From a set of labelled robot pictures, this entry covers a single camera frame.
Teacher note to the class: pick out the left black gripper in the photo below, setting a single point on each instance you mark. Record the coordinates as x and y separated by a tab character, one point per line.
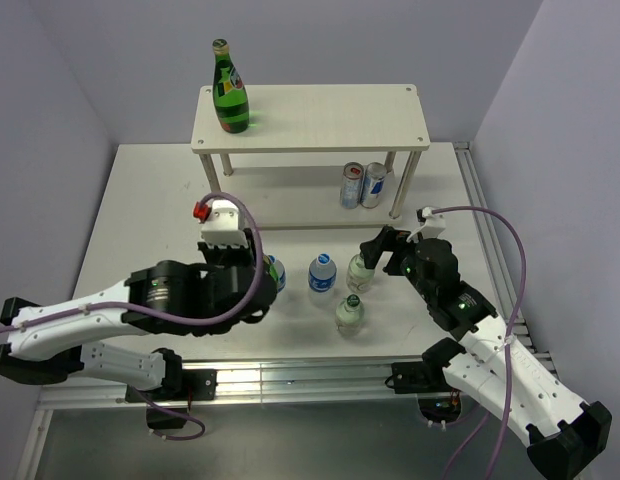
249	254

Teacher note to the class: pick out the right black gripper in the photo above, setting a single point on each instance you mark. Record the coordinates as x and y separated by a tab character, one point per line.
385	241

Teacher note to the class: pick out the green glass bottle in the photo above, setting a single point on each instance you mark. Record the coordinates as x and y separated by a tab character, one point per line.
271	271
230	97

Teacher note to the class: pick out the green glass bottle front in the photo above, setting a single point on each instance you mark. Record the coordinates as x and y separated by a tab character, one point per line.
271	271

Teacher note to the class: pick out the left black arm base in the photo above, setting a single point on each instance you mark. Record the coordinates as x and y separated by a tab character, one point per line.
169	415

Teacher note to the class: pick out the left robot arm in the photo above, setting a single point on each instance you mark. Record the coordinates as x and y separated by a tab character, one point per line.
48	345

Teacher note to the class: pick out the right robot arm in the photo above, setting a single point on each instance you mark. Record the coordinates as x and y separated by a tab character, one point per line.
562	432

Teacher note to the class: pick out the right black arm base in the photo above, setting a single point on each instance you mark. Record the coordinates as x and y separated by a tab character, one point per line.
437	401

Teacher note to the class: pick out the white two-tier shelf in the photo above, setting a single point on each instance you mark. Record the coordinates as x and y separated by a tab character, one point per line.
287	166

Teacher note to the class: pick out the clear soda bottle rear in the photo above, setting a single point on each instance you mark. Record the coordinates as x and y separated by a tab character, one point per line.
359	278

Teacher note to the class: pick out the clear soda bottle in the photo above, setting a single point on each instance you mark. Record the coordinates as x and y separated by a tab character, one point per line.
349	315
359	278

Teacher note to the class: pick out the silver blue energy drink can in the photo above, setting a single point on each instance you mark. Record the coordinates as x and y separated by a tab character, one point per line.
373	182

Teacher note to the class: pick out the right blue label water bottle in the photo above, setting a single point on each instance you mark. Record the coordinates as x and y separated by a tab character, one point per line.
322	273

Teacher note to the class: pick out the blue label water bottle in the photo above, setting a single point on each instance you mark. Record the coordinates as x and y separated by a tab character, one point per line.
281	272
322	273

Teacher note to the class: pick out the left blue label water bottle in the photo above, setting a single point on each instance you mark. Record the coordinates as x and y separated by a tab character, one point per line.
281	272

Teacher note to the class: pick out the clear soda bottle front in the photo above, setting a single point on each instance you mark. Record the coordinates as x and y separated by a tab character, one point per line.
349	315

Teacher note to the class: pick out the light blue drink can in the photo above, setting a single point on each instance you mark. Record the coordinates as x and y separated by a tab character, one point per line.
352	180

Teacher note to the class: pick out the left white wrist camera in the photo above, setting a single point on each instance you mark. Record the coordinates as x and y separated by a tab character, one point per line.
221	224

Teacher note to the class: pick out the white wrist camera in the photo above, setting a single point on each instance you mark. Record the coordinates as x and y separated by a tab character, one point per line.
429	225
221	224

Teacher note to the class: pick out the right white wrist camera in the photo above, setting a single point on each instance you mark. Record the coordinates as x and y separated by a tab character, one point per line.
429	225

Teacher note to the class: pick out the aluminium right rail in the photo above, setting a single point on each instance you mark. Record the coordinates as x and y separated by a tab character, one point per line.
504	289

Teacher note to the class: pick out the aluminium rail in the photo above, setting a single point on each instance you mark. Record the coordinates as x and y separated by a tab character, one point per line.
247	382
504	289

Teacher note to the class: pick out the aluminium front rail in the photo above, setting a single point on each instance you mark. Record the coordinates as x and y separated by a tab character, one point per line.
247	382

